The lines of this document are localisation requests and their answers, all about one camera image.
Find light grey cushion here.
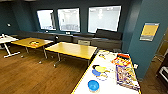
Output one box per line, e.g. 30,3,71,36
77,38,92,46

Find wooden top table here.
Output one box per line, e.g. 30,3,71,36
10,36,55,60
44,41,99,68

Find dark bench sofa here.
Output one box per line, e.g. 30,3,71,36
15,27,124,52

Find interior glass window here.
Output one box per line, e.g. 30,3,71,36
87,5,123,35
56,7,81,34
36,8,57,32

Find orange game box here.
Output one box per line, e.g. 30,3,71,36
112,52,131,67

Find small yellow table item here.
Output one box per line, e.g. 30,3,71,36
27,40,41,47

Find colourful board game box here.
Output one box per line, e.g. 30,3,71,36
115,63,141,92

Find white folding table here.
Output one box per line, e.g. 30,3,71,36
0,32,21,59

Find white wall outlet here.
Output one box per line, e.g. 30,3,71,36
132,62,140,70

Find yellow wall poster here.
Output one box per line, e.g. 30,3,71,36
139,21,161,43

